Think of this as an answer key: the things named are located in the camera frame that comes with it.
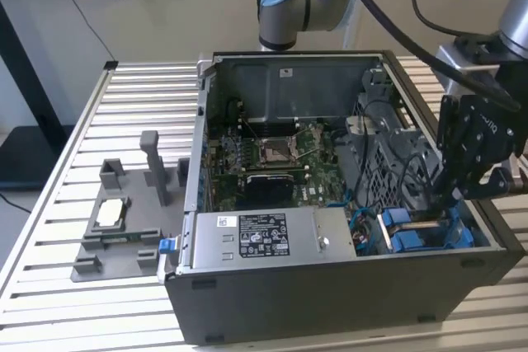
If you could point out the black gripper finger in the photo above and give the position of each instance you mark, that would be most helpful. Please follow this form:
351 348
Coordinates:
449 137
491 185

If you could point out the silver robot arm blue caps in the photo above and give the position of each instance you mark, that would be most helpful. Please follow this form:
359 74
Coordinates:
284 10

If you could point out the grey parts rack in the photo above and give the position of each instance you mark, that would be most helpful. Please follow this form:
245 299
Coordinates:
123 257

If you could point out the thin metal locking lever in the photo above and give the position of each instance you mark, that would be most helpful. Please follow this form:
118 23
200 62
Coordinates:
251 127

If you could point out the black open PC case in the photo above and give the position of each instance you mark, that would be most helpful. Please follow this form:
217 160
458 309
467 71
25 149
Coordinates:
288 306

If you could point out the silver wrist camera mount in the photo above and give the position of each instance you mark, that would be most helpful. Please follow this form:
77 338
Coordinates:
449 59

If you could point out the silver CPU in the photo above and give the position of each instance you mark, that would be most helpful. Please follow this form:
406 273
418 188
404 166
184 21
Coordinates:
109 212

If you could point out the blue case latch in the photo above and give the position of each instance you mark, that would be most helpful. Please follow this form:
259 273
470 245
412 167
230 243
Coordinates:
166 245

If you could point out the green motherboard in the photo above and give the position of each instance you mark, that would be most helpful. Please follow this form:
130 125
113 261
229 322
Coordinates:
323 181

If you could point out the silver power supply with label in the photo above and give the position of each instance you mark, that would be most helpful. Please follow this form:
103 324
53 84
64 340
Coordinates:
214 240

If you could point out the grey metal disk bay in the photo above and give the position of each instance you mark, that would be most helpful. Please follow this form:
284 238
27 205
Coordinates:
371 170

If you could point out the CPU socket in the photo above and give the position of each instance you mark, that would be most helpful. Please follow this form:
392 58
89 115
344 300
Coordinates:
274 154

